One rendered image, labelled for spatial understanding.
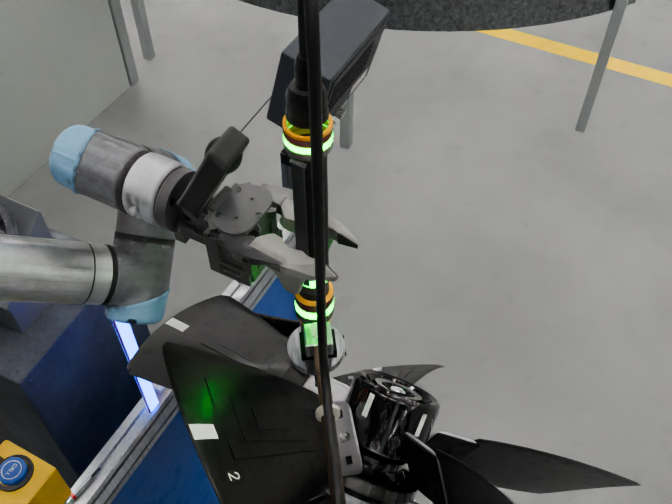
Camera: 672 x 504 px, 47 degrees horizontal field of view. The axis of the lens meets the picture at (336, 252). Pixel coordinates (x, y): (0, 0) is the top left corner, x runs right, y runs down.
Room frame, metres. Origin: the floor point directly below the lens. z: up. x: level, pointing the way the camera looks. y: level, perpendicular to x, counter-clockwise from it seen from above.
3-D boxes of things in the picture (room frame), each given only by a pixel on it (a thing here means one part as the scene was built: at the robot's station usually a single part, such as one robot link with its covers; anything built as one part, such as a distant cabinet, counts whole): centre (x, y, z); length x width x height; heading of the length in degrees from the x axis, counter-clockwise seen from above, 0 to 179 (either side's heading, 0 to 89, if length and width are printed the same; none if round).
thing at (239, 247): (0.50, 0.08, 1.52); 0.09 x 0.05 x 0.02; 52
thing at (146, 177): (0.59, 0.20, 1.51); 0.08 x 0.05 x 0.08; 152
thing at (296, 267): (0.48, 0.04, 1.50); 0.09 x 0.03 x 0.06; 52
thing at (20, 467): (0.45, 0.46, 1.08); 0.04 x 0.04 x 0.02
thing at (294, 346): (0.49, 0.02, 1.37); 0.09 x 0.07 x 0.10; 7
